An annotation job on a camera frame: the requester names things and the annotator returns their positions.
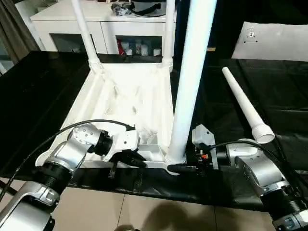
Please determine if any white plastic table top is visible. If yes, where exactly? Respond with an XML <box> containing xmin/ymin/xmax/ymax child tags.
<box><xmin>35</xmin><ymin>60</ymin><xmax>187</xmax><ymax>176</ymax></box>

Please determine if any black table mat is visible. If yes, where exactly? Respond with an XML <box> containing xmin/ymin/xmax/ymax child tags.
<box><xmin>0</xmin><ymin>49</ymin><xmax>308</xmax><ymax>214</ymax></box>

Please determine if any black cabinet with gold label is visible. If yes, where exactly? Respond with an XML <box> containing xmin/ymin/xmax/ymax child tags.
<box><xmin>175</xmin><ymin>0</ymin><xmax>246</xmax><ymax>58</ymax></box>

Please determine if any white sideboard cabinet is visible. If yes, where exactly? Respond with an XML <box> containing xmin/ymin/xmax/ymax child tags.
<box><xmin>30</xmin><ymin>7</ymin><xmax>179</xmax><ymax>56</ymax></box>

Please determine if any black bundle in plastic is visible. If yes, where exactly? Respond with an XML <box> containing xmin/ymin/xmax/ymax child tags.
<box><xmin>110</xmin><ymin>3</ymin><xmax>132</xmax><ymax>17</ymax></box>

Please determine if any grey round bag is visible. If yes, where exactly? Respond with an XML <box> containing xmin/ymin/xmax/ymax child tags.
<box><xmin>131</xmin><ymin>0</ymin><xmax>167</xmax><ymax>17</ymax></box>

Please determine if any grey curtain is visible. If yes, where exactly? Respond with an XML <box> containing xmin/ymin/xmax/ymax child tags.
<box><xmin>0</xmin><ymin>0</ymin><xmax>40</xmax><ymax>73</ymax></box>

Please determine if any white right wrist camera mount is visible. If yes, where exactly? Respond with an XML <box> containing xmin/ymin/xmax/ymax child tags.
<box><xmin>192</xmin><ymin>124</ymin><xmax>215</xmax><ymax>147</ymax></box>

